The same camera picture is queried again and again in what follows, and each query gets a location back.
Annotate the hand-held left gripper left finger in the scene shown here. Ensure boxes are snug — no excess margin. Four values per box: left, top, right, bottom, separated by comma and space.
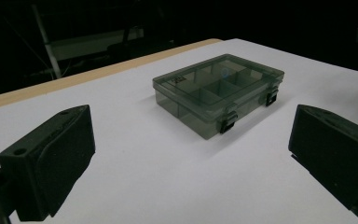
0, 104, 96, 222

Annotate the dark bench with pale top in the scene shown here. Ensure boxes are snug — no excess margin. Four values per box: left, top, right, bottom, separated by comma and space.
50, 28, 145, 62

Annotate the white metal stand pole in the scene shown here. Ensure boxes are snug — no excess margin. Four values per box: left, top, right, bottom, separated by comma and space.
31, 4, 63, 80

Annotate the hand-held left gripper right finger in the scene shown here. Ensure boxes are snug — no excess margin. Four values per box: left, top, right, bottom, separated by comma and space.
288, 104, 358, 219

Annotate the translucent grey compartment box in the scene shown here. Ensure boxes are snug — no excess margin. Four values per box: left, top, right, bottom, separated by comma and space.
152, 53, 285, 141

